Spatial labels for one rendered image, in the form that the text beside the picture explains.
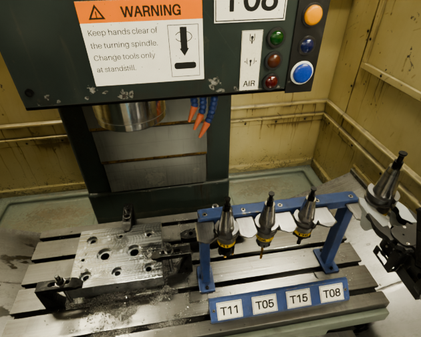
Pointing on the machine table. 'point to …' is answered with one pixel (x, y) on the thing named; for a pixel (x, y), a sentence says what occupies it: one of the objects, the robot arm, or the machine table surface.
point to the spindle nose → (130, 116)
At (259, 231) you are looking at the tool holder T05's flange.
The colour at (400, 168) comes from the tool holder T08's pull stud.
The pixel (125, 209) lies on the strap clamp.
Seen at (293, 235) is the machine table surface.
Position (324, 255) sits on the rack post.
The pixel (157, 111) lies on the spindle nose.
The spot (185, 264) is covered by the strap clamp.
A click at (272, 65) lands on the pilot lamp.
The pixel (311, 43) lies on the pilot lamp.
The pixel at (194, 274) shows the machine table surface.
